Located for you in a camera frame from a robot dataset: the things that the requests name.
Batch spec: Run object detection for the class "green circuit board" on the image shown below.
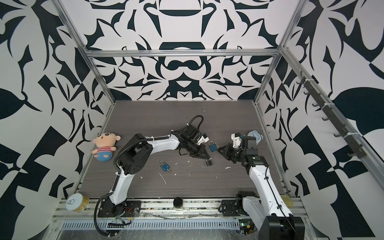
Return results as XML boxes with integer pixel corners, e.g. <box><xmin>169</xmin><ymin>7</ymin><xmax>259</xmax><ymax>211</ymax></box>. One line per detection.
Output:
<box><xmin>239</xmin><ymin>219</ymin><xmax>257</xmax><ymax>235</ymax></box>

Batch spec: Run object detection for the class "yellow green tin box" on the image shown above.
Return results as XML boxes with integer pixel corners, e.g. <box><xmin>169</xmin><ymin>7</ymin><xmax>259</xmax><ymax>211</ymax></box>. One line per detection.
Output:
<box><xmin>281</xmin><ymin>195</ymin><xmax>294</xmax><ymax>208</ymax></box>

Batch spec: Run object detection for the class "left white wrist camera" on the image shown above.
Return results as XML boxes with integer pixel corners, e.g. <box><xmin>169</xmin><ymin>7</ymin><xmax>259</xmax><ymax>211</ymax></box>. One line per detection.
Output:
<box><xmin>198</xmin><ymin>134</ymin><xmax>210</xmax><ymax>145</ymax></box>

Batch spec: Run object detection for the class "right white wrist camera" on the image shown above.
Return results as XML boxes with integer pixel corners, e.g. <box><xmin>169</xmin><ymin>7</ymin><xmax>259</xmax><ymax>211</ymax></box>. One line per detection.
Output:
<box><xmin>231</xmin><ymin>133</ymin><xmax>243</xmax><ymax>149</ymax></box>

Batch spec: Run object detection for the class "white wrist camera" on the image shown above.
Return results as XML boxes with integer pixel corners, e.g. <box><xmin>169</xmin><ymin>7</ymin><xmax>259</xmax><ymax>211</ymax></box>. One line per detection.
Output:
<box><xmin>231</xmin><ymin>133</ymin><xmax>243</xmax><ymax>149</ymax></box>
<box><xmin>198</xmin><ymin>134</ymin><xmax>210</xmax><ymax>145</ymax></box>

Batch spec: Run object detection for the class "blue padlock with key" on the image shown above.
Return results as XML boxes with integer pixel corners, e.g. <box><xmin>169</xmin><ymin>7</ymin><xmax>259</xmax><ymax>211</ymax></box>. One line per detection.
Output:
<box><xmin>159</xmin><ymin>161</ymin><xmax>172</xmax><ymax>174</ymax></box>

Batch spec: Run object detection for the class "black corrugated cable hose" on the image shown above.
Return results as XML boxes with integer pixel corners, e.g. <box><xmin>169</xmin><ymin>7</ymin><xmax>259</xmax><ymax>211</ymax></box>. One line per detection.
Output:
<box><xmin>92</xmin><ymin>114</ymin><xmax>205</xmax><ymax>238</ymax></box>

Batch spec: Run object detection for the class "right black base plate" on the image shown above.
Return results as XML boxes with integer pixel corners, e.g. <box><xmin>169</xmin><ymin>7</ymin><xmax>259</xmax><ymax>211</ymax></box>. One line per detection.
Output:
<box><xmin>218</xmin><ymin>191</ymin><xmax>259</xmax><ymax>217</ymax></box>

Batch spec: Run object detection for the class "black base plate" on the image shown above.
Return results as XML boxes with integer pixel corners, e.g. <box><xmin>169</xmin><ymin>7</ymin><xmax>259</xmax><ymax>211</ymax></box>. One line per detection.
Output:
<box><xmin>218</xmin><ymin>191</ymin><xmax>259</xmax><ymax>217</ymax></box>
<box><xmin>97</xmin><ymin>199</ymin><xmax>142</xmax><ymax>218</ymax></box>

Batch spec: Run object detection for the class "wall hook rail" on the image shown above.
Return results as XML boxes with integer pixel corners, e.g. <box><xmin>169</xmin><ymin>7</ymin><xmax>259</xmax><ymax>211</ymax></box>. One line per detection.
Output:
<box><xmin>298</xmin><ymin>76</ymin><xmax>371</xmax><ymax>159</ymax></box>

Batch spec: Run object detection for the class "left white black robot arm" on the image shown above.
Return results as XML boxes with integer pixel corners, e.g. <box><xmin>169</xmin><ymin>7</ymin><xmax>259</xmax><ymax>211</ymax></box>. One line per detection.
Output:
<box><xmin>109</xmin><ymin>124</ymin><xmax>212</xmax><ymax>206</ymax></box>

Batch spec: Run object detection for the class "small blue alarm clock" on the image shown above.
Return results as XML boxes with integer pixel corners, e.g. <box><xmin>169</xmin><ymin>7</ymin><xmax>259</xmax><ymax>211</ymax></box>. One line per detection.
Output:
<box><xmin>247</xmin><ymin>130</ymin><xmax>264</xmax><ymax>145</ymax></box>

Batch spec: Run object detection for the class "plush doll striped shirt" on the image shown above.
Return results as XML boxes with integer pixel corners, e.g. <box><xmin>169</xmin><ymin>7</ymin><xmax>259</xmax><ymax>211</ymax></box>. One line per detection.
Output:
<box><xmin>92</xmin><ymin>133</ymin><xmax>121</xmax><ymax>162</ymax></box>

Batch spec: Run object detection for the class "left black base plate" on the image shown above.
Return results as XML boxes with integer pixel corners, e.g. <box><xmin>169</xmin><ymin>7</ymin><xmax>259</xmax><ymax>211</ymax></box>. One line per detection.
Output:
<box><xmin>97</xmin><ymin>199</ymin><xmax>142</xmax><ymax>218</ymax></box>

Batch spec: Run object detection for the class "black round knob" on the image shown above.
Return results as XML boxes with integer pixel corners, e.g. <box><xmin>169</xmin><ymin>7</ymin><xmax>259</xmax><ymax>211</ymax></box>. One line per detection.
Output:
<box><xmin>173</xmin><ymin>197</ymin><xmax>184</xmax><ymax>211</ymax></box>

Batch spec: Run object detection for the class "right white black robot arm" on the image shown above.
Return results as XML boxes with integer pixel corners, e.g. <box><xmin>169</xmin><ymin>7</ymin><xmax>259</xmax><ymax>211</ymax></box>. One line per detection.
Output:
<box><xmin>218</xmin><ymin>133</ymin><xmax>305</xmax><ymax>240</ymax></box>

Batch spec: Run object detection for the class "white lid yellow jar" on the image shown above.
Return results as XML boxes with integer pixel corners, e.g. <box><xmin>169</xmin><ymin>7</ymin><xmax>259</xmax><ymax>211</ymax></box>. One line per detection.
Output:
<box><xmin>65</xmin><ymin>193</ymin><xmax>90</xmax><ymax>212</ymax></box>

